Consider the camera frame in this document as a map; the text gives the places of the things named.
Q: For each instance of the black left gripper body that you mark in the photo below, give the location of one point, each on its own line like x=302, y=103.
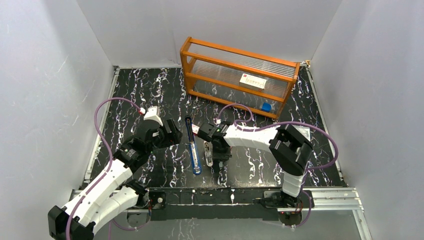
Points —
x=173, y=133

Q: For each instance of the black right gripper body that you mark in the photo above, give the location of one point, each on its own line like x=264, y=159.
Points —
x=224, y=153

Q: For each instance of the red white staple box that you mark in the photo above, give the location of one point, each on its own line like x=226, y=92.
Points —
x=195, y=129

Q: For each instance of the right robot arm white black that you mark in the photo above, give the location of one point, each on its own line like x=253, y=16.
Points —
x=288, y=146

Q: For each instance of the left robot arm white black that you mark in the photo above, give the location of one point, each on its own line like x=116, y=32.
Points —
x=111, y=193

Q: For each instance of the small blue box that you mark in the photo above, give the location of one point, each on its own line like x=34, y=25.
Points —
x=266, y=107

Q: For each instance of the white cardboard box red labels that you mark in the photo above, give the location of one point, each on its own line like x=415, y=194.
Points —
x=252, y=82

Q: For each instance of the orange wooden shelf rack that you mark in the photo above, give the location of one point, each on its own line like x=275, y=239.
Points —
x=212, y=71

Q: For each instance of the printed paper sheet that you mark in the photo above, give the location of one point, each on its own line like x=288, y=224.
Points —
x=305, y=131

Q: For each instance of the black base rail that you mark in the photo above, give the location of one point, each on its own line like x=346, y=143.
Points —
x=227, y=203

